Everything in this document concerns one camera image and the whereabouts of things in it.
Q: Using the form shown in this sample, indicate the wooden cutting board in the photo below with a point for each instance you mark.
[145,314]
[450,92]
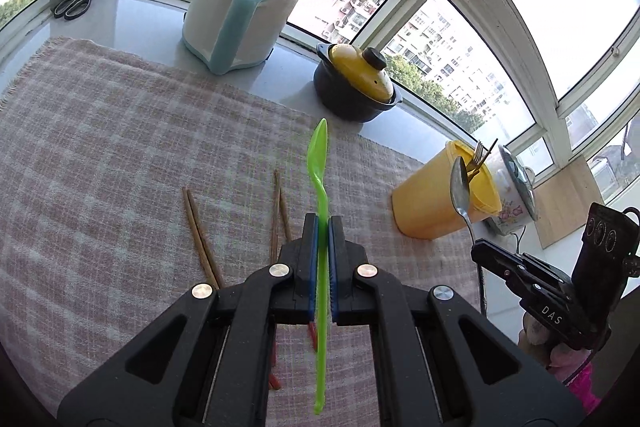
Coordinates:
[565,202]

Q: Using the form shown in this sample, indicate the green plastic spoon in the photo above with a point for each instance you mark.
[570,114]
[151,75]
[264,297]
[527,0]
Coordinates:
[317,167]

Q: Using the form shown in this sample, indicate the metal fork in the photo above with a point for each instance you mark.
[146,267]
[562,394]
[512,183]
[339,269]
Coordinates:
[477,157]

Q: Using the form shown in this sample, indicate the white floral rice cooker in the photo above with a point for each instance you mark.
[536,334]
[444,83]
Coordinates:
[510,212]

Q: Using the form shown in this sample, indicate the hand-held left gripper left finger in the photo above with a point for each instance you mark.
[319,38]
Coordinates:
[314,267]

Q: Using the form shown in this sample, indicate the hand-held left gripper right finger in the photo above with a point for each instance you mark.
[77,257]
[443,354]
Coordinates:
[332,267]

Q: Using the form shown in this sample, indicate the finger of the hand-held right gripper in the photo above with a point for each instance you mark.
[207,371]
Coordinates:
[520,264]
[550,312]

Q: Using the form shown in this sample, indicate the black clay pot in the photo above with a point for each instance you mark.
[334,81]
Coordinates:
[340,99]

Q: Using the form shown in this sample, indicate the white electric pot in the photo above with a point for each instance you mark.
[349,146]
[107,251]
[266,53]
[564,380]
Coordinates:
[260,32]

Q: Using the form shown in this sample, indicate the yellow plastic container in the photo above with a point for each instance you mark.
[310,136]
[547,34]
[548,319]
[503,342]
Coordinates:
[430,207]

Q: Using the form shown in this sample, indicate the pink plaid cloth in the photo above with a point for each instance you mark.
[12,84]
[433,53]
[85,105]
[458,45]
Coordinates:
[125,132]

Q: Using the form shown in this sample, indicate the metal spoon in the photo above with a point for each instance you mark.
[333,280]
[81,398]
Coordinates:
[459,192]

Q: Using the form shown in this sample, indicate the person's right hand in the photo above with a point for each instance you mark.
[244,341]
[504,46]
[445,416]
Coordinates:
[535,332]

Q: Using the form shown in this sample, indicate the yellow clay pot lid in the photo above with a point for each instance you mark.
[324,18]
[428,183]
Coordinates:
[357,74]

